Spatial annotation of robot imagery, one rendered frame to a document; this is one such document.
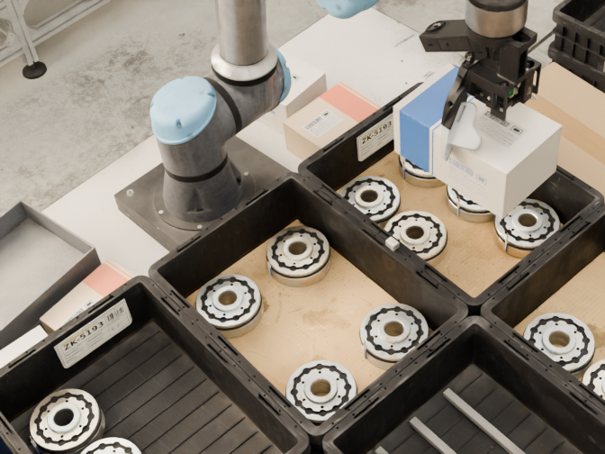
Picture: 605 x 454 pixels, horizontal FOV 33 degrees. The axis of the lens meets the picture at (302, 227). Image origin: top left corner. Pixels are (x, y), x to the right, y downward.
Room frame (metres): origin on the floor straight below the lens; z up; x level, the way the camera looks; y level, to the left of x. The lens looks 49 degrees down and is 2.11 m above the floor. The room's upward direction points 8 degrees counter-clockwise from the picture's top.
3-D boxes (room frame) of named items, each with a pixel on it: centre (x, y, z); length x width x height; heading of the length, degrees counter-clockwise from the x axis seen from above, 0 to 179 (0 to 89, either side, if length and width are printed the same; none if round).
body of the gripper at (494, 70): (0.98, -0.28, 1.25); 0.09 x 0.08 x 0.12; 38
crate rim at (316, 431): (0.90, 0.01, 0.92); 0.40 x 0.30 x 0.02; 35
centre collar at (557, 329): (0.80, -0.35, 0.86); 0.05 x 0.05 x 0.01
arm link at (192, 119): (1.31, 0.17, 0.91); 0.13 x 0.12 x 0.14; 129
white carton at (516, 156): (1.00, -0.26, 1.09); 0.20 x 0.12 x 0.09; 38
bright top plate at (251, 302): (0.96, 0.13, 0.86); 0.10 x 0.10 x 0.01
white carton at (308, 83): (1.57, 0.02, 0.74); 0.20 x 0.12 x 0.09; 43
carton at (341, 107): (1.43, -0.09, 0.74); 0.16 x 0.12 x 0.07; 127
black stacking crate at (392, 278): (0.90, 0.01, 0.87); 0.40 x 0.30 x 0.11; 35
